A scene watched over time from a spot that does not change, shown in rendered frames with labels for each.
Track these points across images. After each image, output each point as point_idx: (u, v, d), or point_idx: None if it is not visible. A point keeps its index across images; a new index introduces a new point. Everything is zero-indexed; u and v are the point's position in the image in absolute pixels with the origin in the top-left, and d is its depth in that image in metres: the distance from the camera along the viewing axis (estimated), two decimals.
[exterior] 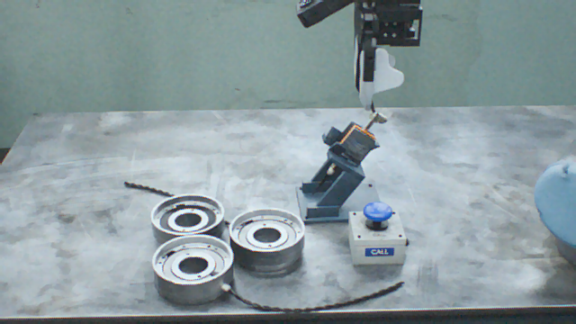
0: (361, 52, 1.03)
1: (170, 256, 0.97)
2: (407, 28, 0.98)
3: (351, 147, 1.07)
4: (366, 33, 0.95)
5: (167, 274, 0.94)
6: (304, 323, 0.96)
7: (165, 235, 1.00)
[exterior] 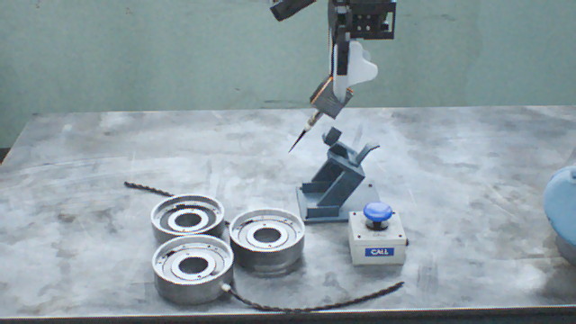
0: None
1: (170, 256, 0.97)
2: (381, 21, 0.97)
3: (328, 100, 1.03)
4: (339, 28, 0.94)
5: (167, 274, 0.94)
6: (304, 323, 0.96)
7: (165, 235, 1.00)
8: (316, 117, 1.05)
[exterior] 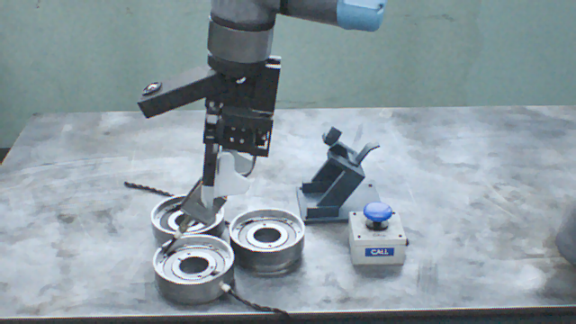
0: None
1: (171, 256, 0.97)
2: (258, 135, 0.88)
3: (198, 205, 0.94)
4: (207, 139, 0.85)
5: (167, 274, 0.94)
6: (304, 323, 0.96)
7: (165, 235, 1.00)
8: (186, 223, 0.95)
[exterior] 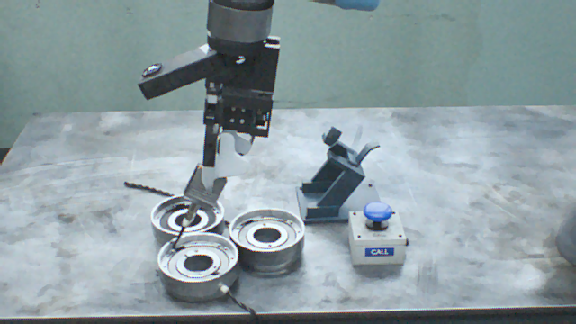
0: None
1: (179, 252, 0.98)
2: (258, 115, 0.89)
3: (200, 190, 0.94)
4: (207, 119, 0.86)
5: (171, 268, 0.95)
6: (304, 323, 0.96)
7: (165, 235, 1.00)
8: (192, 211, 0.96)
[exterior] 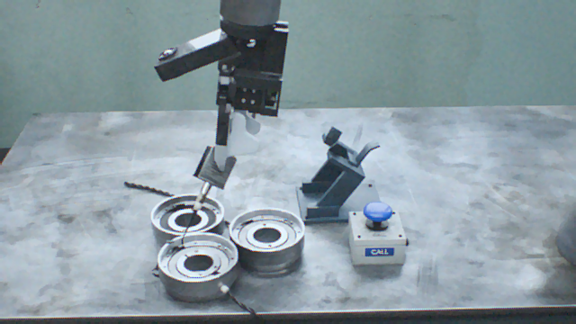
0: None
1: (179, 252, 0.98)
2: (267, 96, 0.94)
3: (213, 169, 0.99)
4: (220, 99, 0.91)
5: (171, 268, 0.95)
6: (304, 323, 0.96)
7: (165, 235, 1.00)
8: (205, 192, 0.99)
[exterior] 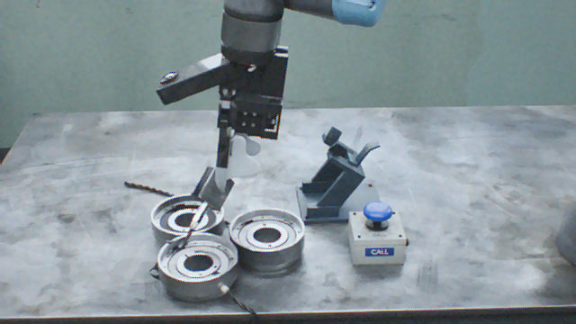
0: None
1: (179, 252, 0.98)
2: (268, 119, 0.95)
3: (213, 190, 1.00)
4: (221, 122, 0.92)
5: (171, 268, 0.95)
6: (304, 323, 0.96)
7: (165, 235, 1.00)
8: (202, 211, 0.99)
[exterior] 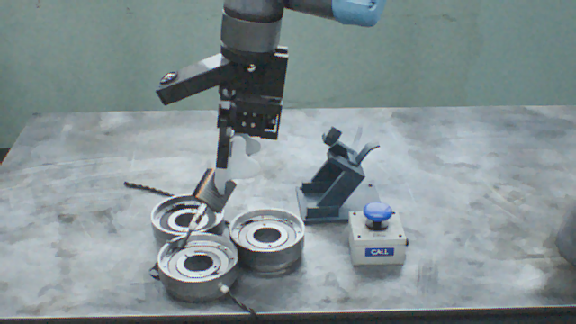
0: None
1: (179, 252, 0.98)
2: (267, 119, 0.95)
3: (213, 191, 0.99)
4: (221, 121, 0.92)
5: (171, 268, 0.95)
6: (304, 323, 0.96)
7: (165, 235, 1.00)
8: (202, 212, 0.99)
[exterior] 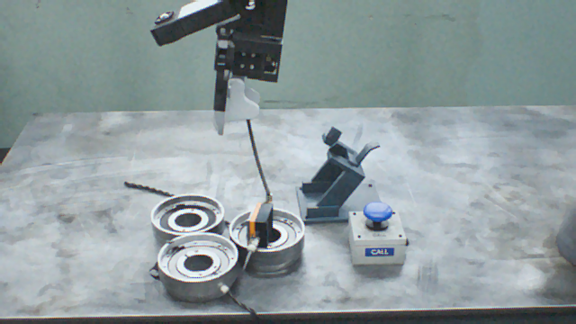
0: None
1: (179, 252, 0.98)
2: (267, 61, 0.91)
3: None
4: (218, 66, 0.88)
5: (171, 268, 0.95)
6: (304, 323, 0.96)
7: (165, 235, 1.00)
8: (250, 240, 0.96)
